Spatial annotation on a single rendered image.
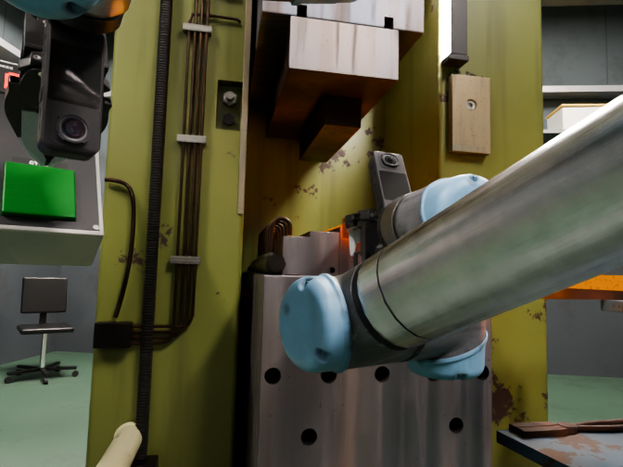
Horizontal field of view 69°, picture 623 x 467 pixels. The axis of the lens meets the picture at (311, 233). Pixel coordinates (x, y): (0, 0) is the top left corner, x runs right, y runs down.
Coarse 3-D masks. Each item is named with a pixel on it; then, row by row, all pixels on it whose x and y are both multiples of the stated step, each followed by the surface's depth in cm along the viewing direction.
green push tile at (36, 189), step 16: (16, 176) 53; (32, 176) 55; (48, 176) 56; (64, 176) 57; (16, 192) 52; (32, 192) 53; (48, 192) 55; (64, 192) 56; (16, 208) 51; (32, 208) 52; (48, 208) 53; (64, 208) 54
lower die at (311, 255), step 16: (288, 240) 76; (304, 240) 76; (320, 240) 77; (336, 240) 78; (288, 256) 76; (304, 256) 76; (320, 256) 77; (336, 256) 77; (288, 272) 76; (304, 272) 76; (320, 272) 77; (336, 272) 77
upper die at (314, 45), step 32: (288, 32) 81; (320, 32) 80; (352, 32) 81; (384, 32) 82; (288, 64) 79; (320, 64) 79; (352, 64) 81; (384, 64) 82; (288, 96) 91; (320, 96) 91; (352, 96) 90; (288, 128) 111
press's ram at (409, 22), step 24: (360, 0) 82; (384, 0) 83; (408, 0) 84; (264, 24) 82; (360, 24) 82; (384, 24) 85; (408, 24) 83; (264, 48) 91; (408, 48) 90; (264, 72) 102; (264, 96) 116
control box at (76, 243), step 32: (0, 64) 62; (0, 96) 59; (0, 128) 57; (0, 160) 54; (32, 160) 57; (64, 160) 59; (96, 160) 62; (0, 192) 52; (96, 192) 59; (0, 224) 50; (32, 224) 52; (64, 224) 54; (96, 224) 56; (0, 256) 54; (32, 256) 56; (64, 256) 58
